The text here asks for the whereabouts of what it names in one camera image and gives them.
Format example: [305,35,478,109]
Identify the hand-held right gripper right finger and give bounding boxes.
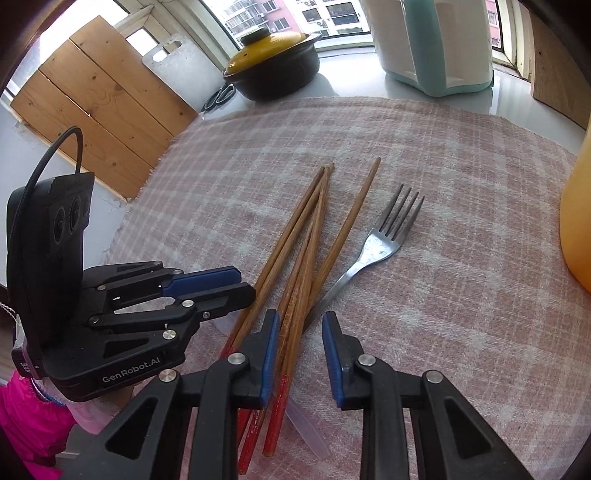
[321,311,536,480]

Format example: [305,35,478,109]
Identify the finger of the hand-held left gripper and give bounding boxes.
[84,260,243,308]
[88,283,257,370]

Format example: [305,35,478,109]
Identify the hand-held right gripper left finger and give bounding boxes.
[60,309,281,480]

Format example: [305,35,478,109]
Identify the metal fork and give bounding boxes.
[302,184,424,330]

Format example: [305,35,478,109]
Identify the person's left forearm pink sleeve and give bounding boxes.
[0,369,134,469]

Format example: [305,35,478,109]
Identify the black scissors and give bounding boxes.
[203,83,236,114]

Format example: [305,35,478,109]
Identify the pink plaid cloth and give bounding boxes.
[104,96,580,480]

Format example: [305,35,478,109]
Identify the large wooden plank board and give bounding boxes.
[10,15,198,200]

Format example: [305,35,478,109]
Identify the white cutting board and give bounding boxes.
[142,39,232,114]

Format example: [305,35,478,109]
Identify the black clay pot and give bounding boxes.
[223,34,321,101]

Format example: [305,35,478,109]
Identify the yellow pot lid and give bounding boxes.
[225,27,311,77]

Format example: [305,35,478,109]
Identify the orange plastic bottle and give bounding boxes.
[560,131,591,294]

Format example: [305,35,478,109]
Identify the window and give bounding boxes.
[115,0,532,54]

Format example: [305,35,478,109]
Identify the white and teal appliance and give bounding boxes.
[359,0,495,97]

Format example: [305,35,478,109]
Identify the brown wooden panel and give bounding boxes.
[529,11,591,132]

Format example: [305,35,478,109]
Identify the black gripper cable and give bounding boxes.
[9,126,85,259]

